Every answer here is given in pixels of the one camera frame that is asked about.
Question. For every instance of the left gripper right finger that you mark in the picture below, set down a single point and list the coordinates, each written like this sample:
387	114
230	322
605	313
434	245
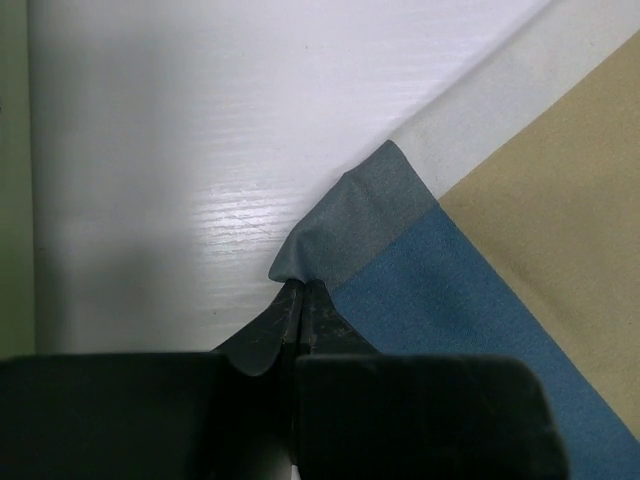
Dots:
323	331

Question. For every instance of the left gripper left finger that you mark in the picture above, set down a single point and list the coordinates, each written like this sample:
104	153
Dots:
256	348

